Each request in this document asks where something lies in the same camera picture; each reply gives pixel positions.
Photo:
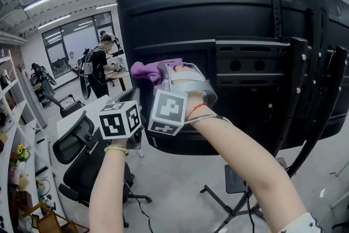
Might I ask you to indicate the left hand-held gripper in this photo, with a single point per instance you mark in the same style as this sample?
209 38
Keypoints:
117 121

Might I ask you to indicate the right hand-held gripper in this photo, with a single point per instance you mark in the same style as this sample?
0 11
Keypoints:
167 109

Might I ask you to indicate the purple cloth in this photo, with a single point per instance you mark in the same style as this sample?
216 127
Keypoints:
144 70

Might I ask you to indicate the large black screen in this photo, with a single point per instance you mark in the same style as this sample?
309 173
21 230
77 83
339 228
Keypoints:
169 21

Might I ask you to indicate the person's left forearm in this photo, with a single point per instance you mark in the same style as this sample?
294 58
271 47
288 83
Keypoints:
107 191

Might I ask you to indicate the person's right forearm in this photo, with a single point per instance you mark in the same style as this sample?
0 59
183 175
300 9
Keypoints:
240 161

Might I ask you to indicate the black screen stand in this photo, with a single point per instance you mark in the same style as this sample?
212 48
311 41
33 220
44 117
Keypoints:
317 35

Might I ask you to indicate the person's right hand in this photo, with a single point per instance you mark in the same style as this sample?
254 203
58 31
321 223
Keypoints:
188 71

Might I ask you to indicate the round wooden table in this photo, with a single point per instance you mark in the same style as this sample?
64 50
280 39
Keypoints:
117 75

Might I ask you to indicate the white desk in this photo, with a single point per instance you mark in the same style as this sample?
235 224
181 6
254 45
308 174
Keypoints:
68 121

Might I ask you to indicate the black mesh office chair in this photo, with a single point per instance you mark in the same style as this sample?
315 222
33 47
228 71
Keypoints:
81 172

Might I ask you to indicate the black chair with gear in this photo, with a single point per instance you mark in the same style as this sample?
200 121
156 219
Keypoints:
42 76

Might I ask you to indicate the large glass window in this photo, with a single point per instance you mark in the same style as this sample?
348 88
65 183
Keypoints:
79 38

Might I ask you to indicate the sunflower bouquet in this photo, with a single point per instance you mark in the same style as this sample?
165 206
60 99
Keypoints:
21 152

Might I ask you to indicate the white shelf unit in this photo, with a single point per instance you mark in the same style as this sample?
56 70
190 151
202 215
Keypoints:
16 122

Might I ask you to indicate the wooden crate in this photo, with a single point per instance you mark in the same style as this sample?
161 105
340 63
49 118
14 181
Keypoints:
54 222

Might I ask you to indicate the white star-print sleeve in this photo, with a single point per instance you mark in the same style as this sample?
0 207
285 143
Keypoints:
302 225

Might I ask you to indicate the white metal frame legs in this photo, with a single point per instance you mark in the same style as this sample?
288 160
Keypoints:
340 185

